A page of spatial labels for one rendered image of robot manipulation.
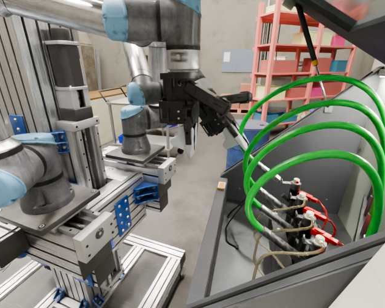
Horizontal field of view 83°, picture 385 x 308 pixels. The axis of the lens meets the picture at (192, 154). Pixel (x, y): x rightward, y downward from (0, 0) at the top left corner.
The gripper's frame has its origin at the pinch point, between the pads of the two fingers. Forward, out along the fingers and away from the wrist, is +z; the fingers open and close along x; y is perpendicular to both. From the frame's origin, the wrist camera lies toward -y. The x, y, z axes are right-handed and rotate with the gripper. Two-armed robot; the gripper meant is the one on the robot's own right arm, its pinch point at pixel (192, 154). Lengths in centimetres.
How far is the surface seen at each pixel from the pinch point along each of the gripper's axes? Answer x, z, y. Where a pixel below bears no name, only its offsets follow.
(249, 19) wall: -771, -151, 3
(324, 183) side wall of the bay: -43, 26, -49
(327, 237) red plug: 7.7, 13.4, -32.4
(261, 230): 12.9, 10.0, -17.9
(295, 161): 12.9, -6.0, -21.6
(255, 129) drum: -197, 48, -25
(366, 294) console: 26.5, 6.1, -29.9
